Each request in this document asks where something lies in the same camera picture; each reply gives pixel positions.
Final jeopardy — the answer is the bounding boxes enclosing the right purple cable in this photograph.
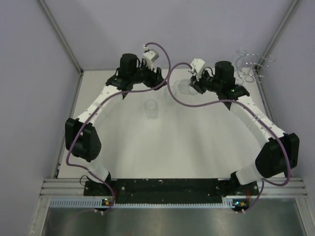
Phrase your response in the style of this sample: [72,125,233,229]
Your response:
[167,62,292,213]

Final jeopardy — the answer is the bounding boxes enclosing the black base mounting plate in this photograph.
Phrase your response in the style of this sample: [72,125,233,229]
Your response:
[84,178,258,204]

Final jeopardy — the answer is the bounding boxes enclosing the clear patterned wine glass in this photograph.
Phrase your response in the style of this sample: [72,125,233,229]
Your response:
[164,86,177,107]

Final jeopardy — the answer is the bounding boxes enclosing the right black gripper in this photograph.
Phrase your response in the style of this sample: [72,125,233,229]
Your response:
[189,70,222,94]

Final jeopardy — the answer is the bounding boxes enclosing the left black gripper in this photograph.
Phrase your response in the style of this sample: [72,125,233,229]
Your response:
[129,59,166,90]

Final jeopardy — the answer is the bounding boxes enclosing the grey slotted cable duct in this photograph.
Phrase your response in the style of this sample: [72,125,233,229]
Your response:
[50,196,249,209]

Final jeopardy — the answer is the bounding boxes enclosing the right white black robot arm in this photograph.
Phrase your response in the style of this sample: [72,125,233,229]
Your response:
[190,58,300,195]

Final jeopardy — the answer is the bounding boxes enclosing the purple cable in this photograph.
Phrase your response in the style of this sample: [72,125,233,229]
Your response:
[66,42,172,212]
[167,62,292,213]

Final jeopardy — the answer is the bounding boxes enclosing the chrome wine glass rack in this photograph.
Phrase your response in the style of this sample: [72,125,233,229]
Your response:
[232,49,271,85]

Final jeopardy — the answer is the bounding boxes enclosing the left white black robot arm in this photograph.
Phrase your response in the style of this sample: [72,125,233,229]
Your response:
[65,49,164,195]

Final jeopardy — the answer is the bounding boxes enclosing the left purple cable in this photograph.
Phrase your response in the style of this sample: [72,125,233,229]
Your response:
[66,42,172,212]

